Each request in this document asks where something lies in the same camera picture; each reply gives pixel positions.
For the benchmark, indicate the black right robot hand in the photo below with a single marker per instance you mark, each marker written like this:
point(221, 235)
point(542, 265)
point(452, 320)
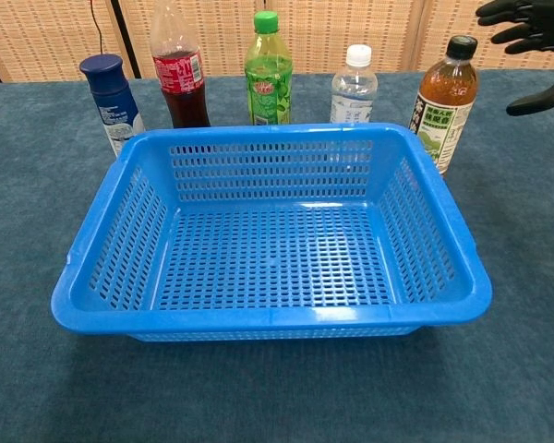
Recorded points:
point(535, 18)

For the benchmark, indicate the brown tea bottle black cap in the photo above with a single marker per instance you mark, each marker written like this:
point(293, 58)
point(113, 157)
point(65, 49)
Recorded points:
point(443, 120)

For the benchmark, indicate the clear water bottle white cap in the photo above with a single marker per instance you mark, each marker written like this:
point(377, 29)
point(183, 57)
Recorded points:
point(353, 92)

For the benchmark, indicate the green tea bottle green cap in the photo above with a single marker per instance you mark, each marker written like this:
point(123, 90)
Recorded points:
point(268, 87)

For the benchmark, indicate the cola bottle red label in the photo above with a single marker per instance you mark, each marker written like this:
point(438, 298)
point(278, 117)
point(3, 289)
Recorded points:
point(180, 74)

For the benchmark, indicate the navy and white milk bottle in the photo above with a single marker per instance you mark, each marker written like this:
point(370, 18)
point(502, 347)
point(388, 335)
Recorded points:
point(113, 106)

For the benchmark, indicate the blue perforated plastic basket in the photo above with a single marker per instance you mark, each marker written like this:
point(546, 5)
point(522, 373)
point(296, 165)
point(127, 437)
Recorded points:
point(277, 314)

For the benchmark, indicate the woven bamboo folding screen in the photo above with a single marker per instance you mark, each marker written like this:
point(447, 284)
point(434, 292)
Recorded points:
point(332, 27)

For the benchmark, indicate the teal table cloth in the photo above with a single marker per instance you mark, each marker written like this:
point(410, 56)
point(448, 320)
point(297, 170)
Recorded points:
point(277, 392)

